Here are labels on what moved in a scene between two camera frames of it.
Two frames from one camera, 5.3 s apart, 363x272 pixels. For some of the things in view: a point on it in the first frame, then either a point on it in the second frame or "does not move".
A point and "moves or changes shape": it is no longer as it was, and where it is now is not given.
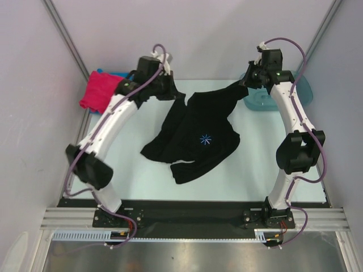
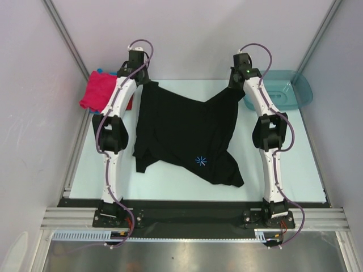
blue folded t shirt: [122, 75] does not move
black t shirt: [199, 131] moves or changes shape
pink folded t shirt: [100, 89] does not move
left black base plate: [103, 219] does not move
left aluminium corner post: [51, 8] does not move
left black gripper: [172, 93] -> [145, 79]
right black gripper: [247, 81] -> [231, 84]
